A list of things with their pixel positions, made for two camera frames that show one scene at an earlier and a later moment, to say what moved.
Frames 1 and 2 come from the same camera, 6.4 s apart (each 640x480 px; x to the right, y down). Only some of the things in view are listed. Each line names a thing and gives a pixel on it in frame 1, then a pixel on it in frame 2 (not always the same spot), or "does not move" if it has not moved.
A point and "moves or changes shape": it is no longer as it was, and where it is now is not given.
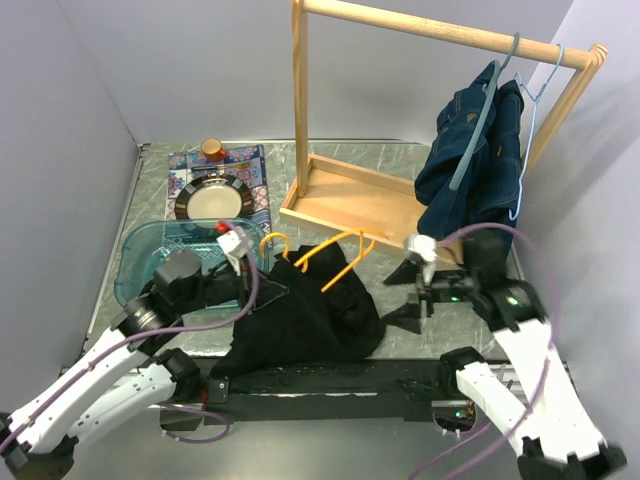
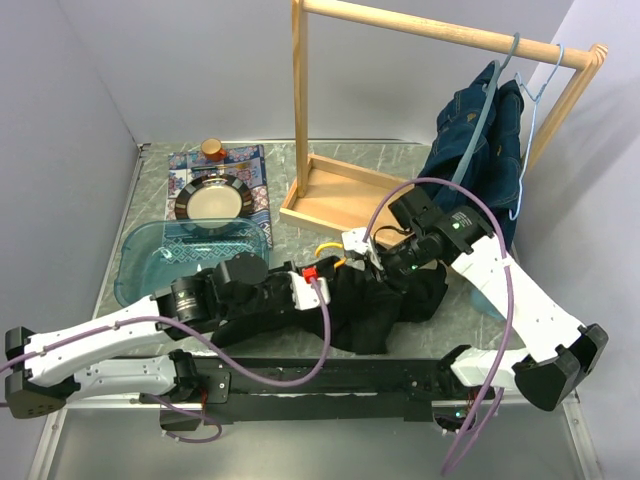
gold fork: [239, 165] does not move
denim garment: [471, 174] does not move
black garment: [324, 315] moves or changes shape
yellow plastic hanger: [366, 245] moves or changes shape
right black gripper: [405, 316] -> [376, 264]
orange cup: [212, 150] does not move
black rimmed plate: [214, 197] does not move
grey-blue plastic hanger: [483, 116] does not move
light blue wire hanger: [536, 100] does not move
